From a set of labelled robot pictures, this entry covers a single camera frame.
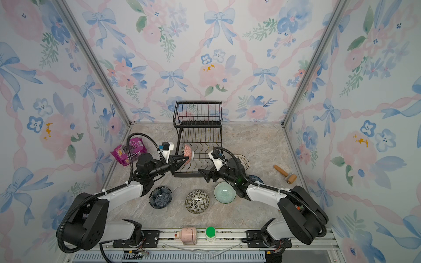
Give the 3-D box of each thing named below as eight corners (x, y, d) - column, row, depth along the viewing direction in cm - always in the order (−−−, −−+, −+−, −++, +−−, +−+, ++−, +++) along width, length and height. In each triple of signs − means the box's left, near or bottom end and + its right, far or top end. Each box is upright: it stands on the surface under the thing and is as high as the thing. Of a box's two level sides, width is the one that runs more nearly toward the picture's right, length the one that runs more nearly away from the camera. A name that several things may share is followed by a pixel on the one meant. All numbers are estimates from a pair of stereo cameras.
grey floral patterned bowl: (185, 214, 83) (184, 211, 79) (187, 193, 90) (186, 189, 86) (209, 214, 83) (209, 211, 79) (209, 193, 90) (209, 189, 86)
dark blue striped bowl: (150, 210, 84) (146, 206, 80) (154, 190, 90) (151, 186, 86) (169, 210, 84) (167, 206, 80) (173, 190, 90) (171, 186, 86)
